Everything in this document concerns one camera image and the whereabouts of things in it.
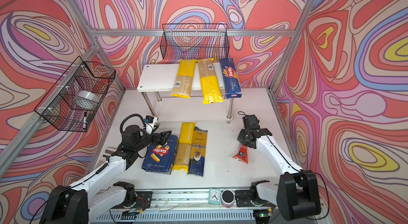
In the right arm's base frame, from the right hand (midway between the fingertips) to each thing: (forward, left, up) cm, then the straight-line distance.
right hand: (244, 141), depth 86 cm
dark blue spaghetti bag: (-6, +26, -3) cm, 27 cm away
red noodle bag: (-9, +4, +4) cm, 11 cm away
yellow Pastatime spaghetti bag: (0, +34, -3) cm, 35 cm away
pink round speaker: (-26, +12, 0) cm, 29 cm away
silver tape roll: (+9, +75, +28) cm, 80 cm away
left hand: (+6, +43, +8) cm, 44 cm away
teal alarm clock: (-25, +18, -4) cm, 31 cm away
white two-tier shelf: (+42, +53, +9) cm, 69 cm away
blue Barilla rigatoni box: (-8, +45, +1) cm, 46 cm away
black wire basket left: (+4, +85, +28) cm, 89 cm away
